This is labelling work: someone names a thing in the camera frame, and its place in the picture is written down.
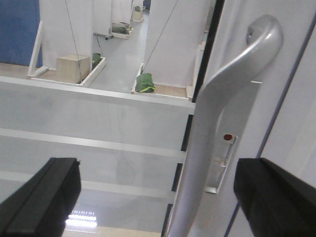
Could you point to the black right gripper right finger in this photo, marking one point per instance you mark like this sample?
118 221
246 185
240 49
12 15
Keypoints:
275 202

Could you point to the silver door handle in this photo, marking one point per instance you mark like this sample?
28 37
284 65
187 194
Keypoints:
264 39

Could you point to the background green sandbag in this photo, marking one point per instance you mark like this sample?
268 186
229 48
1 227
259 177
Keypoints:
144 83

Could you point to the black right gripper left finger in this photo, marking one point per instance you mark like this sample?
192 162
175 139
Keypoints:
42 205

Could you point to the background wooden box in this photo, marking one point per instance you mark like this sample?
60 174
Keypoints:
72 68

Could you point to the white framed sliding glass door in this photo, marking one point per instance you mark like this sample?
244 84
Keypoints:
130 145

